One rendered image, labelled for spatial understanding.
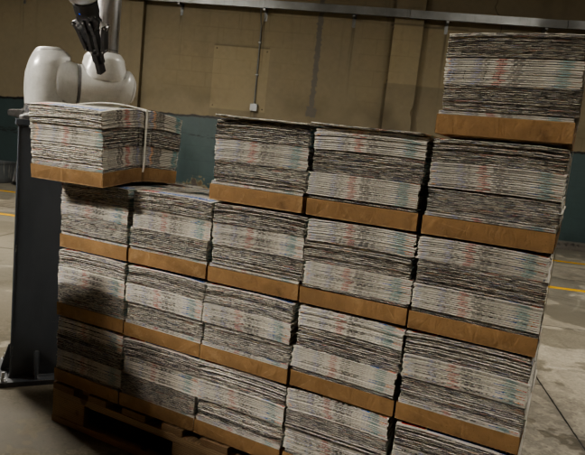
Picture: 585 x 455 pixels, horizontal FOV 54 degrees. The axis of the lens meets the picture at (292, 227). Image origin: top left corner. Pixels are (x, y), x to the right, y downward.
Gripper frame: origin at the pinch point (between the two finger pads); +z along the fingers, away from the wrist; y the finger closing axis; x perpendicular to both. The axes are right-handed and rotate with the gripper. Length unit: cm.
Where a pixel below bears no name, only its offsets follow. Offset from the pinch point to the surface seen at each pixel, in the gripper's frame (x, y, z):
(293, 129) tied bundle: 27, -77, -7
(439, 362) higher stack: 61, -124, 26
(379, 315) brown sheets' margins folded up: 54, -109, 22
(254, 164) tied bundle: 32, -67, 3
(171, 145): 6.1, -26.5, 22.6
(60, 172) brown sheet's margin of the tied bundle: 37.6, -6.6, 16.7
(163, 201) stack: 36, -40, 19
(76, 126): 30.8, -11.4, 3.6
